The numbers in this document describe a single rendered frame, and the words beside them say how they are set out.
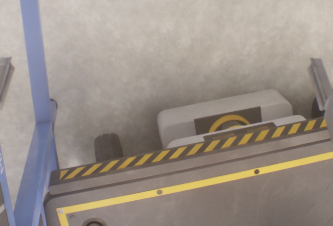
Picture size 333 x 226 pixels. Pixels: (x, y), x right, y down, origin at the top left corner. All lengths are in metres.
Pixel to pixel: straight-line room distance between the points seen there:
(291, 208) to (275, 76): 0.35
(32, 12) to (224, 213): 0.47
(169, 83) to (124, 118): 0.12
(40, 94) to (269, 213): 0.46
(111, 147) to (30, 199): 0.32
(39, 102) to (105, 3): 0.24
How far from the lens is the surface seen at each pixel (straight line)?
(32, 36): 0.95
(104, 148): 1.02
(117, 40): 1.08
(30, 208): 0.72
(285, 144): 0.86
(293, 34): 1.16
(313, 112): 1.20
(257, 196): 0.89
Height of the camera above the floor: 1.05
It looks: 69 degrees down
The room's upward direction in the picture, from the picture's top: 159 degrees clockwise
